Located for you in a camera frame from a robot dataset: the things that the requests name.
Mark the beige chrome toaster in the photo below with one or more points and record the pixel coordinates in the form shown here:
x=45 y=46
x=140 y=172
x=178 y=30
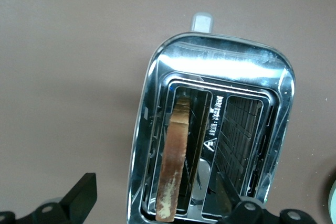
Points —
x=223 y=64

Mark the brown bread slice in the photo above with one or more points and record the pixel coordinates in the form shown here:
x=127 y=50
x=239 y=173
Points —
x=174 y=155

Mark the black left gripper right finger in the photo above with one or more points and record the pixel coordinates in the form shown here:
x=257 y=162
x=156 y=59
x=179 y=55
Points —
x=246 y=212

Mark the green round plate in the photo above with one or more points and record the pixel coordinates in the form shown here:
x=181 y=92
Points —
x=333 y=195

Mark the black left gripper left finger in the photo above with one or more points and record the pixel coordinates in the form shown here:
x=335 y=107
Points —
x=76 y=197

